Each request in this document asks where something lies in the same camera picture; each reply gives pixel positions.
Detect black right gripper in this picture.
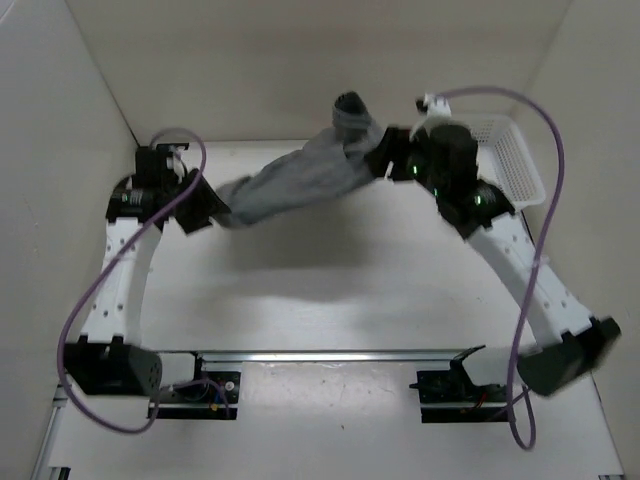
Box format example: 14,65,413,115
364,125,447,198

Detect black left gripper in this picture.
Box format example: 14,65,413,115
163,167,231,237

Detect grey shorts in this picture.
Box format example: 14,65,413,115
221,91,384,229

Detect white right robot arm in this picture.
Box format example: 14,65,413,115
365,121,621,397

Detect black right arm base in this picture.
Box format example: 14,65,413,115
409,345,508,424

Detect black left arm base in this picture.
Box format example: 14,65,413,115
147,352,242,421

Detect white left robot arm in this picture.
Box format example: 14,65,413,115
62,169,229,397

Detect white plastic basket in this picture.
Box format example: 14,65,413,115
455,113,546,210

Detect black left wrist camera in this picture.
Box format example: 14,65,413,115
132,143,189,190

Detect aluminium table edge rail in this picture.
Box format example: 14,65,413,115
199,349,464,363

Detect aluminium left side rail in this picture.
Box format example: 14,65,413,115
30,385,70,480

